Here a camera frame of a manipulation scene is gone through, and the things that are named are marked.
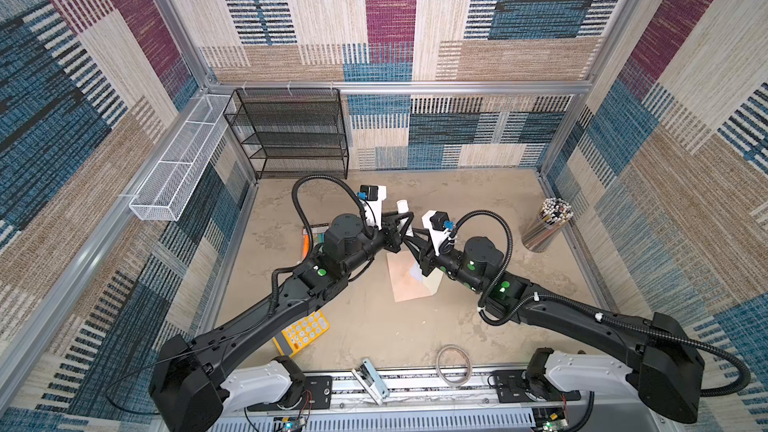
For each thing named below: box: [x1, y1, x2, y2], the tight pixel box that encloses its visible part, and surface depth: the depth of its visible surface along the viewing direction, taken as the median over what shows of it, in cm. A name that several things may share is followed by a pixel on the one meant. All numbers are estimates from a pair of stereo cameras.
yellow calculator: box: [272, 309, 331, 357], surface depth 83 cm
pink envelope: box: [386, 251, 444, 303], surface depth 93 cm
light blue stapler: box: [352, 358, 391, 406], surface depth 75 cm
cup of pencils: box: [521, 197, 574, 253], surface depth 89 cm
